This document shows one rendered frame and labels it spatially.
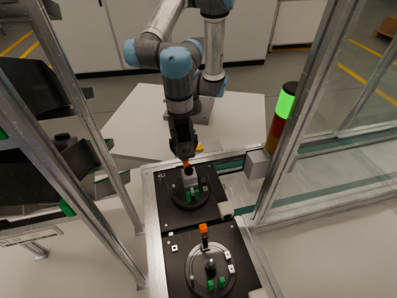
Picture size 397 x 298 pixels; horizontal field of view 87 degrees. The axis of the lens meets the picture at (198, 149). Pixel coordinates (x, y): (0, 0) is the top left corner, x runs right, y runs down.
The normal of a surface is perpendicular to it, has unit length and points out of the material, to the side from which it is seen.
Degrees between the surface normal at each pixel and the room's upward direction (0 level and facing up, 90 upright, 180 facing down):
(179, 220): 0
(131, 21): 90
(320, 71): 90
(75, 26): 90
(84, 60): 90
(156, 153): 0
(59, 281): 0
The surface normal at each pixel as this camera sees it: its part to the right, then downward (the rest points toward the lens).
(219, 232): -0.01, -0.70
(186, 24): 0.15, 0.70
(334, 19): -0.97, 0.18
